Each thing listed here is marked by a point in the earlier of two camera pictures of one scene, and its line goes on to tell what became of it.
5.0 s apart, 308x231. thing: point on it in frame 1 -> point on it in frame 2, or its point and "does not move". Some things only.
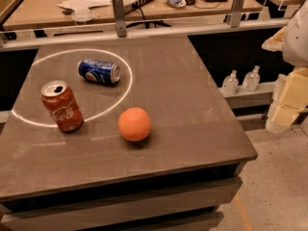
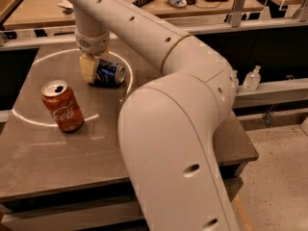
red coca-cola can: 62,106 does not move
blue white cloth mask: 177,1 does not move
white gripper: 297,38 -> 91,44
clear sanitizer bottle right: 252,79 does not move
